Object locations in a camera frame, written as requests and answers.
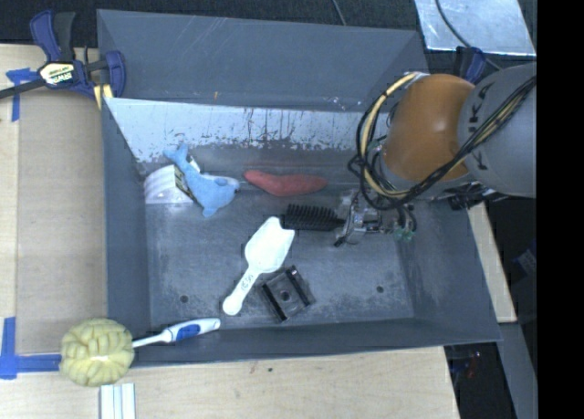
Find red toy sweet potato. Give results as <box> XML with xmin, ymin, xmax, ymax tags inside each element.
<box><xmin>243</xmin><ymin>169</ymin><xmax>329</xmax><ymax>198</ymax></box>

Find grey metal bin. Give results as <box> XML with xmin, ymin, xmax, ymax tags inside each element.
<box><xmin>96</xmin><ymin>9</ymin><xmax>504</xmax><ymax>366</ymax></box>

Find black metal block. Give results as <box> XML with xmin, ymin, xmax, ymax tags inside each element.
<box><xmin>260</xmin><ymin>264</ymin><xmax>317</xmax><ymax>323</ymax></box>

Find black bristle brush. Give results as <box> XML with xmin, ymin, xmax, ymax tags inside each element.
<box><xmin>279</xmin><ymin>204</ymin><xmax>347</xmax><ymax>233</ymax></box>

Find yellow sponge brush, white-blue handle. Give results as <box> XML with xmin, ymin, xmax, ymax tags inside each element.
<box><xmin>58</xmin><ymin>317</ymin><xmax>222</xmax><ymax>388</ymax></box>

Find white plastic scoop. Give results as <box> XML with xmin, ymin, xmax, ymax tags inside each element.
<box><xmin>222</xmin><ymin>215</ymin><xmax>297</xmax><ymax>317</ymax></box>

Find white ribbed cup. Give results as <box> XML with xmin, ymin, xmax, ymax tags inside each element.
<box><xmin>143</xmin><ymin>165</ymin><xmax>195</xmax><ymax>206</ymax></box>

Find blue toy dolphin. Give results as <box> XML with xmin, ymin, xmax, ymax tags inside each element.
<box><xmin>162</xmin><ymin>142</ymin><xmax>241</xmax><ymax>219</ymax></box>

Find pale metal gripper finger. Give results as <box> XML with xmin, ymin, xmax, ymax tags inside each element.
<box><xmin>334</xmin><ymin>226</ymin><xmax>366</xmax><ymax>247</ymax></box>
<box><xmin>339</xmin><ymin>192</ymin><xmax>362</xmax><ymax>216</ymax></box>

